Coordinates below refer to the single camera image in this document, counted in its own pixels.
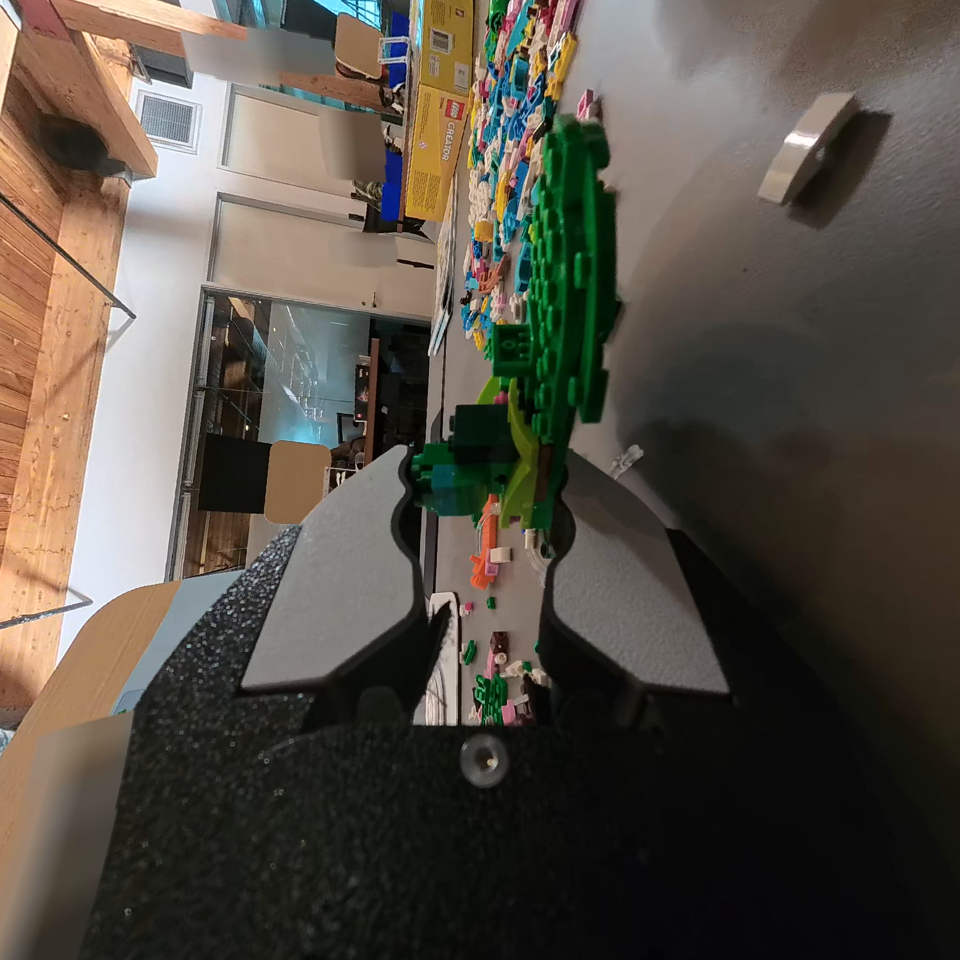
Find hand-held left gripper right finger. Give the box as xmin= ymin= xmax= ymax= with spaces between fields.
xmin=538 ymin=447 xmax=730 ymax=695

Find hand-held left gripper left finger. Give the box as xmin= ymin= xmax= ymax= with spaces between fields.
xmin=240 ymin=444 xmax=429 ymax=695

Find green lego build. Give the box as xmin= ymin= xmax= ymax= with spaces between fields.
xmin=408 ymin=112 xmax=625 ymax=535

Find scattered small lego pieces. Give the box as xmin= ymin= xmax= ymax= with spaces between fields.
xmin=457 ymin=596 xmax=555 ymax=727

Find pile of pastel lego pieces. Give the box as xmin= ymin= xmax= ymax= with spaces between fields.
xmin=452 ymin=0 xmax=605 ymax=354

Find orange brick separator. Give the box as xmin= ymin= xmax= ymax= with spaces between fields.
xmin=468 ymin=516 xmax=502 ymax=591

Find black panel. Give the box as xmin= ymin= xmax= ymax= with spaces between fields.
xmin=196 ymin=433 xmax=273 ymax=515

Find instruction booklet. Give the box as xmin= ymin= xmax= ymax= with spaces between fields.
xmin=426 ymin=176 xmax=460 ymax=358

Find yellow cardboard box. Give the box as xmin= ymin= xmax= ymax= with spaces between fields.
xmin=399 ymin=0 xmax=479 ymax=224

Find black ceiling fixture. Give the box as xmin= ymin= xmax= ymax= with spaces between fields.
xmin=41 ymin=112 xmax=135 ymax=179

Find wooden ceiling beam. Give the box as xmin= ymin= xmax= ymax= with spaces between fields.
xmin=7 ymin=0 xmax=249 ymax=181

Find glass window wall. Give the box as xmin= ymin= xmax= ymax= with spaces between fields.
xmin=171 ymin=285 xmax=451 ymax=579

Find wall vent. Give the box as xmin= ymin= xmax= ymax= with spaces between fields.
xmin=133 ymin=90 xmax=204 ymax=156

